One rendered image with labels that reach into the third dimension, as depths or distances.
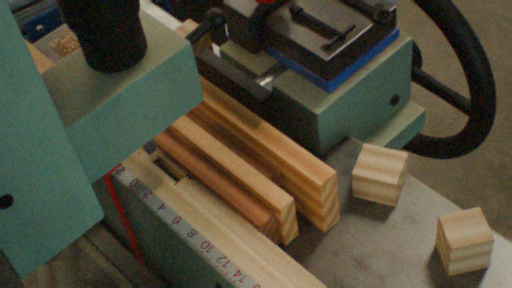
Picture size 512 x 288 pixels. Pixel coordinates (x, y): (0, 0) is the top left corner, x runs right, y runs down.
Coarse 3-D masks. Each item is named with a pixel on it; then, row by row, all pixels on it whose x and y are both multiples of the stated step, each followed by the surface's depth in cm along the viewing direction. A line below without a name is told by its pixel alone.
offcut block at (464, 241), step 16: (448, 224) 66; (464, 224) 65; (480, 224) 65; (448, 240) 65; (464, 240) 64; (480, 240) 64; (448, 256) 66; (464, 256) 65; (480, 256) 66; (448, 272) 67
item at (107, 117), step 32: (160, 32) 66; (64, 64) 65; (160, 64) 64; (192, 64) 66; (64, 96) 62; (96, 96) 62; (128, 96) 63; (160, 96) 65; (192, 96) 68; (96, 128) 62; (128, 128) 65; (160, 128) 68; (96, 160) 64
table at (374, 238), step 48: (144, 0) 96; (48, 48) 92; (336, 144) 78; (384, 144) 81; (96, 192) 81; (432, 192) 73; (144, 240) 77; (336, 240) 71; (384, 240) 70; (432, 240) 70
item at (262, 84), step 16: (208, 64) 74; (224, 64) 73; (208, 80) 76; (224, 80) 73; (240, 80) 72; (256, 80) 76; (272, 80) 76; (240, 96) 72; (256, 96) 70; (272, 96) 71; (256, 112) 72; (272, 112) 72
